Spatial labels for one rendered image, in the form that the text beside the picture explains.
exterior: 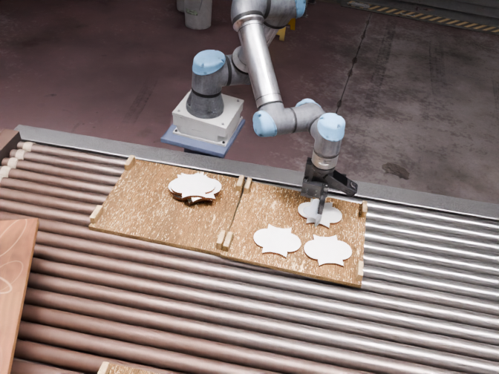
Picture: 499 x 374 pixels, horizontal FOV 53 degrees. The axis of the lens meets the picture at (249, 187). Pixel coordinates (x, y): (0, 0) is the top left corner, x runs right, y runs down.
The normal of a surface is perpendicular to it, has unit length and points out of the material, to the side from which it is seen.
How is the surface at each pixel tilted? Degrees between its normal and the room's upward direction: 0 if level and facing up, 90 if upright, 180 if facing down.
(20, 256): 0
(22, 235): 0
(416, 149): 0
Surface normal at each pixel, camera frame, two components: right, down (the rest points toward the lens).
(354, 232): 0.07, -0.76
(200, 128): -0.30, 0.60
